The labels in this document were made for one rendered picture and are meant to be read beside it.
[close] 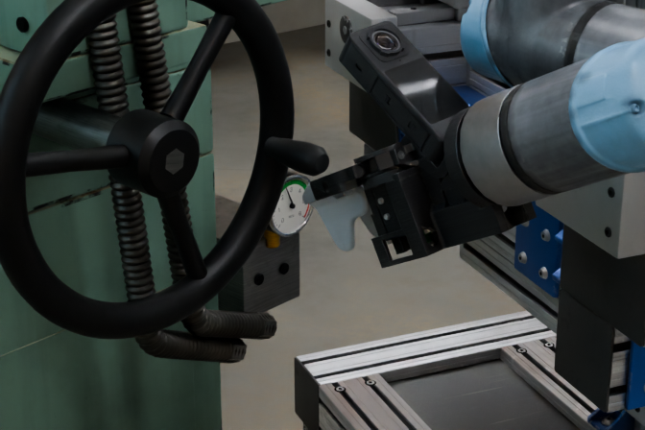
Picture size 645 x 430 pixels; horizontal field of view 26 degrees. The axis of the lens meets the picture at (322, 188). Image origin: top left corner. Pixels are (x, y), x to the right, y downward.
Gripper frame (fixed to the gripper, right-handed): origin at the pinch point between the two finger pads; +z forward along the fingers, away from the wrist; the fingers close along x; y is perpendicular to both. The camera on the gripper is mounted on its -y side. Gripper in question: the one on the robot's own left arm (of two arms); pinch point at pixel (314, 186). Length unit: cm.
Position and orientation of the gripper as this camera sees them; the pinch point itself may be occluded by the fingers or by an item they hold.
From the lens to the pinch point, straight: 109.3
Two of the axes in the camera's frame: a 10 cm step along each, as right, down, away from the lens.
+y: 3.5, 9.4, 0.1
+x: 7.4, -2.8, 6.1
